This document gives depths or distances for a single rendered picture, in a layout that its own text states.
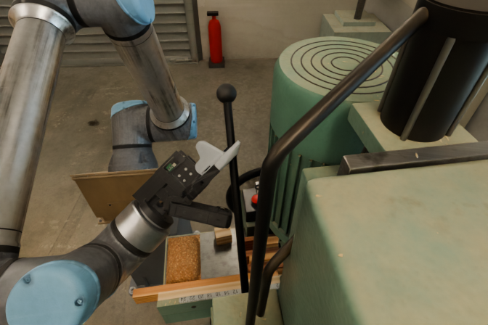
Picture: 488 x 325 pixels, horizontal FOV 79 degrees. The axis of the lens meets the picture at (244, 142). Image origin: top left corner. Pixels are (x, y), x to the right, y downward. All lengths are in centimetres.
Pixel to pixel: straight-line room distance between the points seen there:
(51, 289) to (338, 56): 45
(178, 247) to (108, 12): 59
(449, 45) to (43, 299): 47
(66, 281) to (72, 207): 193
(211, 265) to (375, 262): 70
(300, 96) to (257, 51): 337
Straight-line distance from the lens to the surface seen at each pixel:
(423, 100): 25
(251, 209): 82
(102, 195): 131
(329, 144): 35
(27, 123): 61
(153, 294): 82
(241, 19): 355
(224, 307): 40
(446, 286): 20
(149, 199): 55
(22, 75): 65
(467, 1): 24
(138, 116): 121
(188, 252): 85
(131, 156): 120
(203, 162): 50
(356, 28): 285
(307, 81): 35
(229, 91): 50
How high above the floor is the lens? 168
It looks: 42 degrees down
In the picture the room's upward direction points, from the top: straight up
